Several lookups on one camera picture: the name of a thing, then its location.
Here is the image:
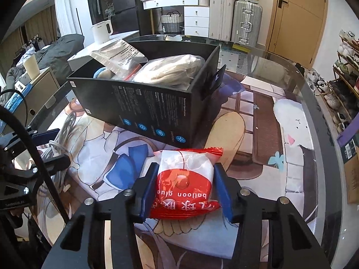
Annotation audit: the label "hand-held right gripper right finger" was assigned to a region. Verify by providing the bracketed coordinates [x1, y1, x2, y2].
[214, 163, 331, 269]

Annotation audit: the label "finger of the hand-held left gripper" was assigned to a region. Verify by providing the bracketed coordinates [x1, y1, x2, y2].
[0, 155, 71, 202]
[0, 128, 61, 157]

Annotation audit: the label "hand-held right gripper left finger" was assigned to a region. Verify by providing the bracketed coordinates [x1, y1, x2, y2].
[49, 162, 160, 269]

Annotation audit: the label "red white plastic packet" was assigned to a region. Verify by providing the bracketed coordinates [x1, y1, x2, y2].
[149, 147, 224, 219]

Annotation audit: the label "black cardboard box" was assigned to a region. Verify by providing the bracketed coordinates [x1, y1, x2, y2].
[67, 40, 227, 150]

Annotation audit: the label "clear zip bag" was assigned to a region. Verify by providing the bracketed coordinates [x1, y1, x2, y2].
[90, 39, 149, 80]

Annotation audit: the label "bagged white striped shoelaces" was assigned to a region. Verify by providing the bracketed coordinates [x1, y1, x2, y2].
[133, 54, 205, 86]

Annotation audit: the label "wooden bedside cabinet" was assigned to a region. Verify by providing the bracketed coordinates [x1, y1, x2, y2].
[25, 67, 61, 124]

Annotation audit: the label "blue box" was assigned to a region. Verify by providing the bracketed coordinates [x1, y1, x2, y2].
[4, 82, 33, 110]

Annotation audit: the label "beige cup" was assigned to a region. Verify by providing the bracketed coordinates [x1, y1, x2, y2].
[23, 54, 41, 78]

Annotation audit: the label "blue plush item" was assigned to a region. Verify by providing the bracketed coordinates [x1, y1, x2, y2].
[92, 67, 114, 79]

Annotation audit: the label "printed table mat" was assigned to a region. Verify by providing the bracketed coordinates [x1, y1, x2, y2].
[36, 71, 319, 269]

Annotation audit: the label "white side table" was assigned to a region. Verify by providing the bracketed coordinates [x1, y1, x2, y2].
[67, 30, 141, 72]

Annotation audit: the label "dark grey duvet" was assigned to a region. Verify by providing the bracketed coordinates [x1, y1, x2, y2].
[34, 34, 85, 70]

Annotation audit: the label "beige curtain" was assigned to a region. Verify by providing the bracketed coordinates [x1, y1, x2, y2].
[0, 6, 59, 48]

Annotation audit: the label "white electric kettle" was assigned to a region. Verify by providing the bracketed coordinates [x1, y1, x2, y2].
[91, 20, 113, 45]

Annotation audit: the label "brown cardboard box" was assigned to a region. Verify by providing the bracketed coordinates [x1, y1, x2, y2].
[344, 146, 359, 205]

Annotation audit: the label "purple box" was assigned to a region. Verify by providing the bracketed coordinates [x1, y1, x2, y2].
[337, 123, 359, 164]

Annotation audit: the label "dark glass cabinet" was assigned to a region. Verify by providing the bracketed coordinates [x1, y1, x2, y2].
[85, 0, 141, 33]

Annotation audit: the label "shoe rack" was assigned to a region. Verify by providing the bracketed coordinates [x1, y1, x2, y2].
[304, 29, 359, 135]

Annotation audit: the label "striped woven basket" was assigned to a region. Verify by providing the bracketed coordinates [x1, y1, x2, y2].
[160, 11, 184, 33]

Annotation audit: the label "silver suitcase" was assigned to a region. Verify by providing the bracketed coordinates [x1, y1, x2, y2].
[230, 0, 263, 45]

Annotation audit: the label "white drawer cabinet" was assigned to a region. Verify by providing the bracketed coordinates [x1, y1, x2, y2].
[184, 5, 211, 37]

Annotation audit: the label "white suitcase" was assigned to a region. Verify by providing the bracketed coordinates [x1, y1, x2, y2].
[209, 0, 235, 41]

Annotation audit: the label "wooden door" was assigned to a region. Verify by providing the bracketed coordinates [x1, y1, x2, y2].
[265, 0, 328, 69]

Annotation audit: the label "white dressing desk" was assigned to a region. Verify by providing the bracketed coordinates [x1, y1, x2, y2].
[142, 0, 211, 35]

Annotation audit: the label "white cable bundle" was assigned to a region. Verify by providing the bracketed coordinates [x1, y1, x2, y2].
[42, 112, 77, 194]

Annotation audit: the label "thin black cable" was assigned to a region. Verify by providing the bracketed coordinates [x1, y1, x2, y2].
[0, 89, 28, 126]

